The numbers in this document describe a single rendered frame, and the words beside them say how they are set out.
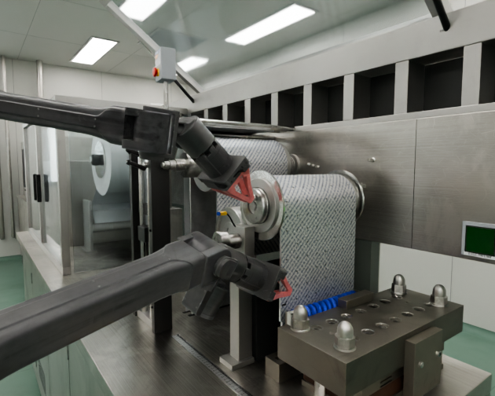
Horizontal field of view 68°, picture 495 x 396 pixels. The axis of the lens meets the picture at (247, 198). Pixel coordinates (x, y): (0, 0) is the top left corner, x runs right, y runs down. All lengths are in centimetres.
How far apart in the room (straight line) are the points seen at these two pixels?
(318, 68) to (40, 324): 95
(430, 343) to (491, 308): 270
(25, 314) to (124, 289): 11
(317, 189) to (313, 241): 11
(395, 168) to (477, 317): 270
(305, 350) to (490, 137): 54
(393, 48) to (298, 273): 57
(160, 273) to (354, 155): 66
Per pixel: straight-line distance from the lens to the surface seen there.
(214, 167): 66
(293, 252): 77
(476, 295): 351
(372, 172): 98
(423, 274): 366
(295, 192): 76
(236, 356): 87
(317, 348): 67
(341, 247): 88
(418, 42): 97
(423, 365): 79
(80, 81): 638
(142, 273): 50
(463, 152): 88
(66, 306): 45
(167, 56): 128
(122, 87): 654
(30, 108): 73
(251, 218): 77
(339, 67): 109
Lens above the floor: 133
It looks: 5 degrees down
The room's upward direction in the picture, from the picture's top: straight up
